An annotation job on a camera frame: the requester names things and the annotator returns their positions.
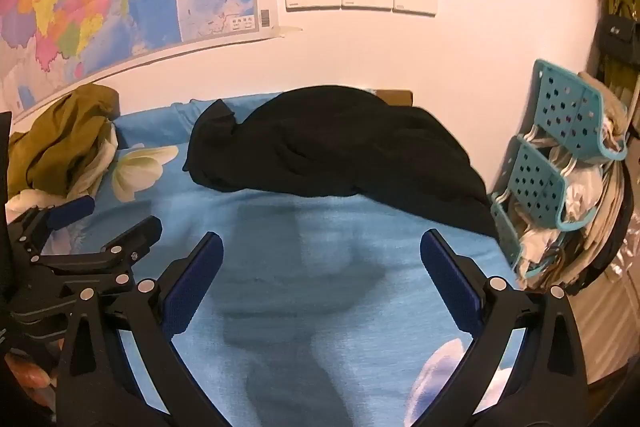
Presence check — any black coat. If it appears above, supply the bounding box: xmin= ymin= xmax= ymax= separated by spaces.
xmin=183 ymin=86 xmax=497 ymax=237

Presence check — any cream white garment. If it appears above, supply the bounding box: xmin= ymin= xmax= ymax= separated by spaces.
xmin=66 ymin=124 xmax=118 ymax=202

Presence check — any olive green garment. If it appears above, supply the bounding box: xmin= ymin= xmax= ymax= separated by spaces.
xmin=8 ymin=84 xmax=119 ymax=197

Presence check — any blue floral bed sheet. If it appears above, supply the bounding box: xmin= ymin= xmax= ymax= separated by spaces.
xmin=29 ymin=92 xmax=532 ymax=427

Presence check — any teal perforated storage rack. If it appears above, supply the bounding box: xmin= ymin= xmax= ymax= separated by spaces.
xmin=490 ymin=60 xmax=628 ymax=285

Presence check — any brown cardboard headboard piece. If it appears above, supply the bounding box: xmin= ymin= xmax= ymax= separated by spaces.
xmin=375 ymin=89 xmax=413 ymax=107

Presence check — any dark bag on shelf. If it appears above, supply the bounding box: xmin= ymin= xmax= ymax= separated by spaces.
xmin=598 ymin=15 xmax=639 ymax=64

